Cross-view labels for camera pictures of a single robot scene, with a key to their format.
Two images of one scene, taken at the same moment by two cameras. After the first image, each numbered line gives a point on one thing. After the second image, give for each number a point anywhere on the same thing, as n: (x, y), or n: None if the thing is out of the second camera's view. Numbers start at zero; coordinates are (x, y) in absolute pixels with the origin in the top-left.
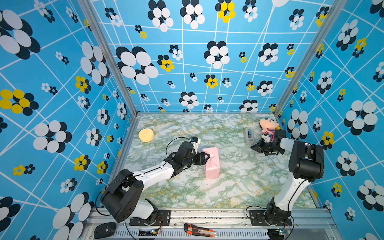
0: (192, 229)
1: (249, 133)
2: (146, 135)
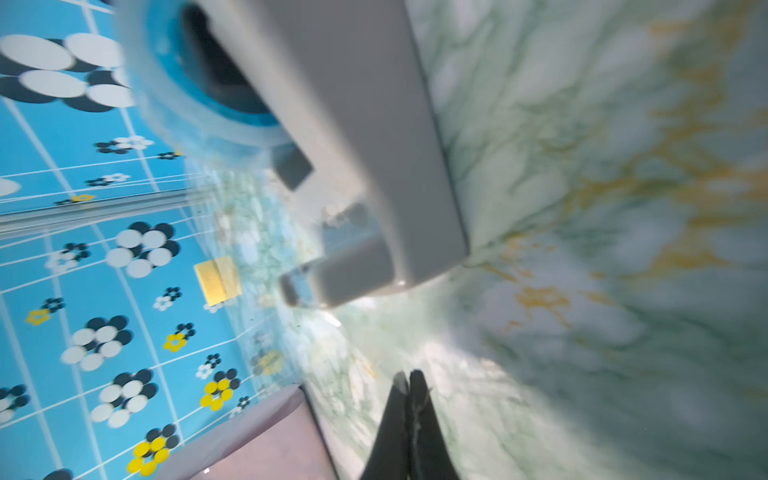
0: None
1: (340, 92)
2: (219, 279)
